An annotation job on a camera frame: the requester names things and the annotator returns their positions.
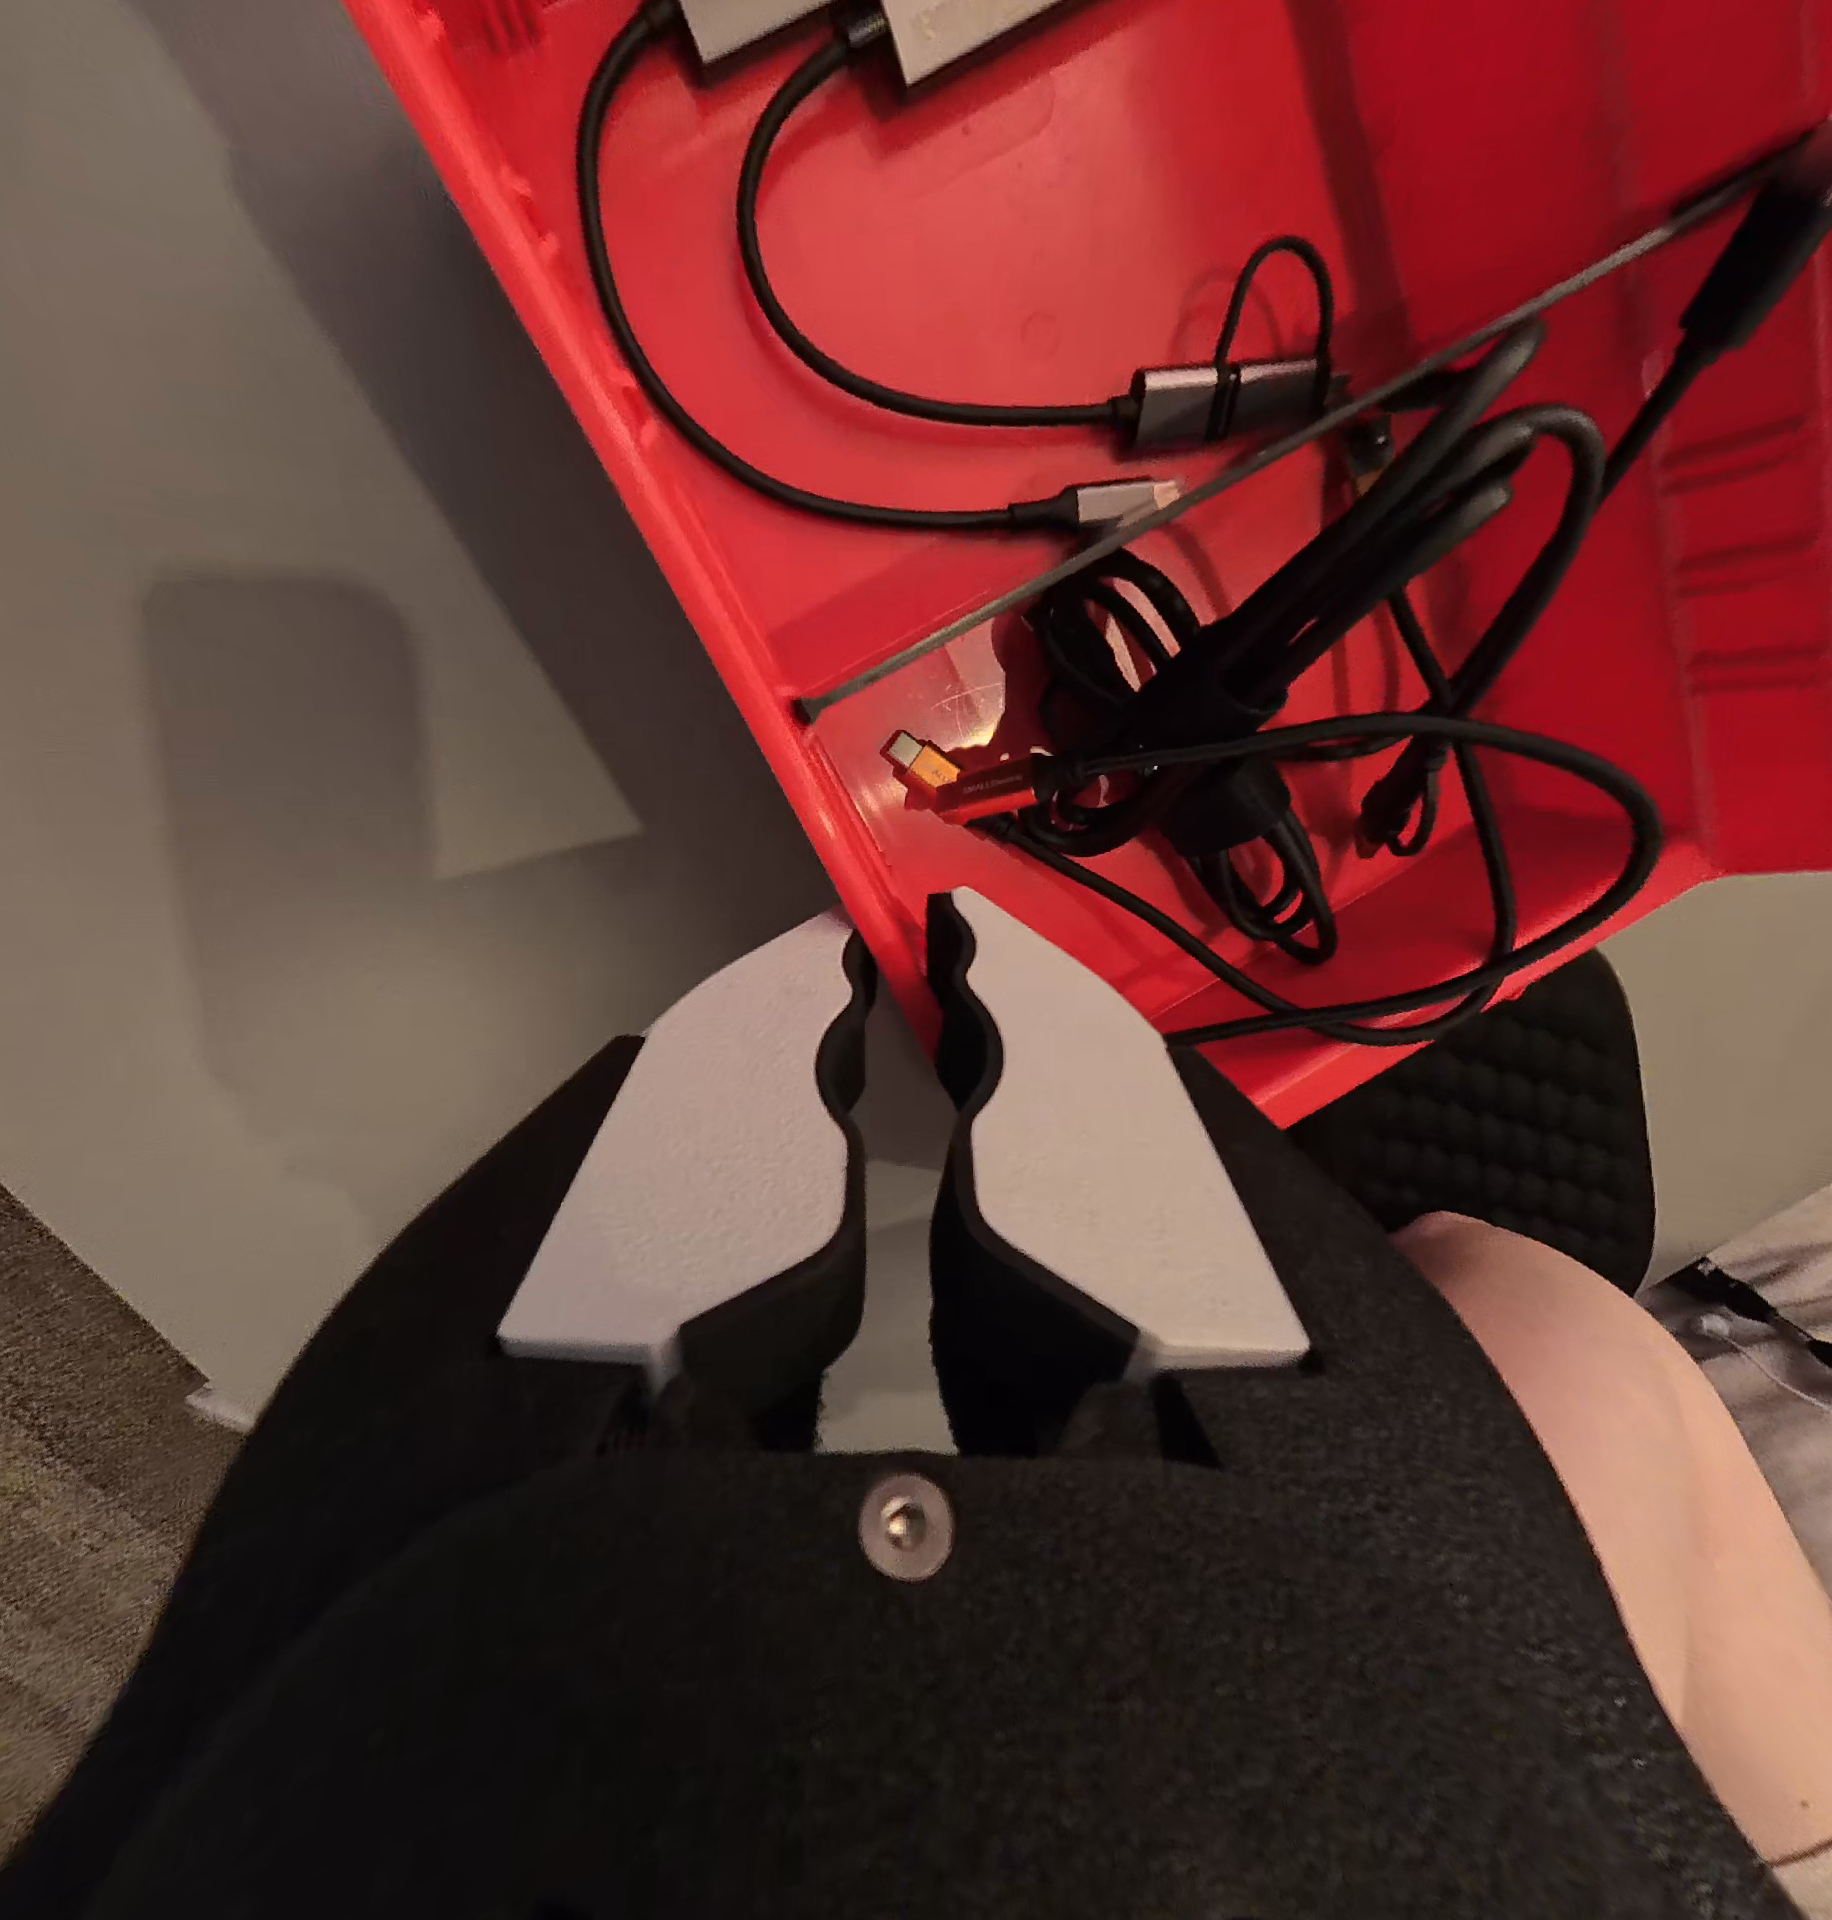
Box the tangled black cables bundle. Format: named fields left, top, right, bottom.
left=793, top=119, right=1832, bottom=724

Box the thick black bundled cable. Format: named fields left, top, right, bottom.
left=1029, top=405, right=1607, bottom=962

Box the grey hub with adapter plug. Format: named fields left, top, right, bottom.
left=735, top=0, right=1355, bottom=455

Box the grey hub with plain plug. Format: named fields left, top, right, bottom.
left=573, top=0, right=1185, bottom=533

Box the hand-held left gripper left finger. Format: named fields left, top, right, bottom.
left=495, top=915, right=875, bottom=1414

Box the red plastic bin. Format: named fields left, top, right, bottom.
left=342, top=0, right=1832, bottom=1128

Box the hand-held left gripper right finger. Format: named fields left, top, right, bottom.
left=926, top=887, right=1312, bottom=1444

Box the black cable with orange plug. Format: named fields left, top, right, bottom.
left=879, top=712, right=1667, bottom=1053

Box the person's right forearm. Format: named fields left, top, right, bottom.
left=1396, top=1212, right=1832, bottom=1878

